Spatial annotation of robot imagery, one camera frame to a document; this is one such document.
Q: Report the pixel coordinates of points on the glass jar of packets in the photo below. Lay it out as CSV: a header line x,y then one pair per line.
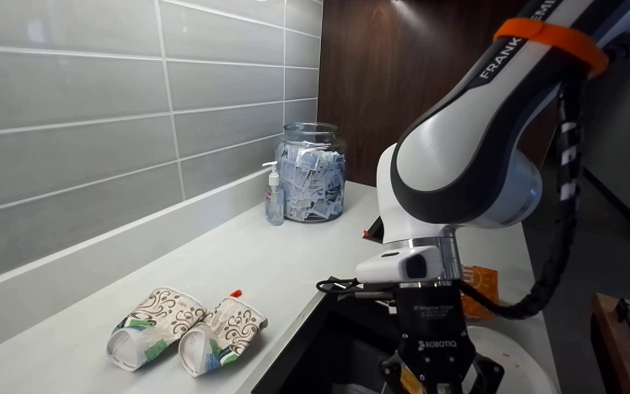
x,y
312,182

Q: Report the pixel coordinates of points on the wooden robot cart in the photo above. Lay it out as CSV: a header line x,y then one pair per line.
x,y
613,341

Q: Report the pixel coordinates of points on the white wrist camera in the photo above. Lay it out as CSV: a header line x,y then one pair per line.
x,y
395,266

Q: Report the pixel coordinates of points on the empty white paper plate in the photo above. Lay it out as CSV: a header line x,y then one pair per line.
x,y
525,364

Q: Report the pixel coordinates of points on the small red scrap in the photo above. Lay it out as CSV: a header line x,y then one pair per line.
x,y
237,294
365,234

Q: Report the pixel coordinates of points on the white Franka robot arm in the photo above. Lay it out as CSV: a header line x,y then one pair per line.
x,y
459,154

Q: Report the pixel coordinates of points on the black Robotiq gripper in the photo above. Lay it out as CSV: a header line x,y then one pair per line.
x,y
431,321

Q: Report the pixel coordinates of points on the orange snack bag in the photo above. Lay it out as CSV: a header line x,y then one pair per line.
x,y
481,287

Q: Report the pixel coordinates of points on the right patterned snack bag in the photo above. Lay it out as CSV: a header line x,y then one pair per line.
x,y
227,330

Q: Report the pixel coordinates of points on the small clear pump bottle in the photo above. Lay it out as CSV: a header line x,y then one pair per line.
x,y
277,200

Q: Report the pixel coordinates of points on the dark wood cabinet panel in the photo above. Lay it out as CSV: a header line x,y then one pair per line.
x,y
373,80

